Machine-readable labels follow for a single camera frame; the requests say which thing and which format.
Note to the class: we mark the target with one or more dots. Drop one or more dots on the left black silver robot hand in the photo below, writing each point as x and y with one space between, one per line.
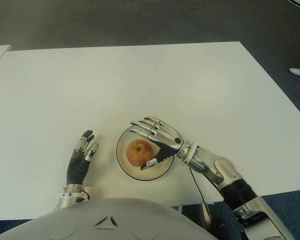
76 171

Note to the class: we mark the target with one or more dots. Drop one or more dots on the grey robot torso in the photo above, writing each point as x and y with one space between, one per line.
105 220

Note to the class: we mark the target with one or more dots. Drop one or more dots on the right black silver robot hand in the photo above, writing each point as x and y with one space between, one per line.
167 136

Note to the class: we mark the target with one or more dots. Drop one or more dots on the red yellow apple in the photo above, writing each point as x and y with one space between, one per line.
137 152

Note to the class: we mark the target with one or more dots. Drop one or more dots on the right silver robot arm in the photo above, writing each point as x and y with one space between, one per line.
222 167

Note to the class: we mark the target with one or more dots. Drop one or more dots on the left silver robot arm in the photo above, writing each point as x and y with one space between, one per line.
67 200

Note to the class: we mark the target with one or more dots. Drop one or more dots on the white plate with black rim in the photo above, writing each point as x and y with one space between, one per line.
145 175

